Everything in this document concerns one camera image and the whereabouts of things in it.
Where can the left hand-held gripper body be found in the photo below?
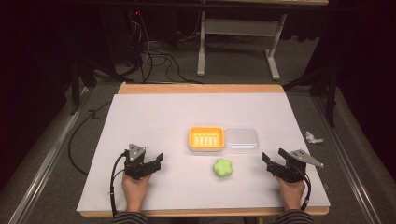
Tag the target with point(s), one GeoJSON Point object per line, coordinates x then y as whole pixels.
{"type": "Point", "coordinates": [136, 166]}

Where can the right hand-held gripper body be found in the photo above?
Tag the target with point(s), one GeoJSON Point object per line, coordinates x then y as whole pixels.
{"type": "Point", "coordinates": [294, 169]}

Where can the clear plastic soap dish lid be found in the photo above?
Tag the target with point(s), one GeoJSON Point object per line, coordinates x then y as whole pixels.
{"type": "Point", "coordinates": [241, 140]}

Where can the green flower-shaped soap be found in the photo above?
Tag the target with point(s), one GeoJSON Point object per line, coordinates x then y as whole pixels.
{"type": "Point", "coordinates": [223, 168]}

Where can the orange soap dish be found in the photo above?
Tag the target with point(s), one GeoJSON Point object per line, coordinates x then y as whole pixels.
{"type": "Point", "coordinates": [206, 139]}

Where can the person's left hand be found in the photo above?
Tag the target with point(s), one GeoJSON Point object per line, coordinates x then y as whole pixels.
{"type": "Point", "coordinates": [135, 191]}

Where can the person's right hand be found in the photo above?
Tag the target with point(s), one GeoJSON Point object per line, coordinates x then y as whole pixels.
{"type": "Point", "coordinates": [292, 194]}

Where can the crumpled white paper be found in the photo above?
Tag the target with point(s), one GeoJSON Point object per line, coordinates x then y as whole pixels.
{"type": "Point", "coordinates": [313, 137]}

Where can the white table mat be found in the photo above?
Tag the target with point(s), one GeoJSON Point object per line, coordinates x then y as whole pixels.
{"type": "Point", "coordinates": [174, 124]}

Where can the black metal stand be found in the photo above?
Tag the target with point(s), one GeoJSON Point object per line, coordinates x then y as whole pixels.
{"type": "Point", "coordinates": [330, 93]}
{"type": "Point", "coordinates": [76, 84]}

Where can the wooden table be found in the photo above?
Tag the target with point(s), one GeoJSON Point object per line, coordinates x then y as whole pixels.
{"type": "Point", "coordinates": [199, 88]}

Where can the metal floor rail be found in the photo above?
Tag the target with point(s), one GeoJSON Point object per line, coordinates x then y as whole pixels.
{"type": "Point", "coordinates": [46, 161]}
{"type": "Point", "coordinates": [345, 161]}

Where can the white metal desk frame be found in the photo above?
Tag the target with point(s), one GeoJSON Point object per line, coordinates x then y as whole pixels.
{"type": "Point", "coordinates": [239, 27]}

